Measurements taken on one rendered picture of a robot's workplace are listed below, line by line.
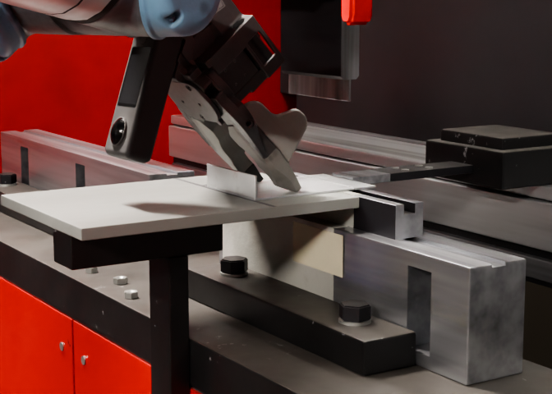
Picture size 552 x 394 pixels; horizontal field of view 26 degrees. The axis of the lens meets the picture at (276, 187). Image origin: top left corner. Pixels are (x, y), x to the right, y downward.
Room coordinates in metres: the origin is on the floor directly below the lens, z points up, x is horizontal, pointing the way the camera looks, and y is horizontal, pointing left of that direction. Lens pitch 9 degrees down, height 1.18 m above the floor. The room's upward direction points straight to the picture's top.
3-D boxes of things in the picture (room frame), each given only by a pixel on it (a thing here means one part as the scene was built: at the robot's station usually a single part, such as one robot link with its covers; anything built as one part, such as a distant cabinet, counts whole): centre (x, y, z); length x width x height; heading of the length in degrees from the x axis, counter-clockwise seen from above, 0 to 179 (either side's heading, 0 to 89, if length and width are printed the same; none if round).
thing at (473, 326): (1.07, -0.07, 0.92); 0.39 x 0.06 x 0.10; 32
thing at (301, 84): (1.12, -0.04, 1.13); 0.10 x 0.02 x 0.10; 32
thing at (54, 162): (1.58, 0.25, 0.92); 0.50 x 0.06 x 0.10; 32
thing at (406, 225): (1.09, -0.06, 0.99); 0.20 x 0.03 x 0.03; 32
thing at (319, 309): (1.05, -0.01, 0.89); 0.30 x 0.05 x 0.03; 32
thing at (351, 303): (0.97, -0.07, 0.91); 0.03 x 0.03 x 0.02
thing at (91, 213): (1.04, 0.09, 1.00); 0.26 x 0.18 x 0.01; 122
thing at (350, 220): (1.11, -0.04, 0.99); 0.14 x 0.01 x 0.03; 32
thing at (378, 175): (1.20, -0.17, 1.01); 0.26 x 0.12 x 0.05; 122
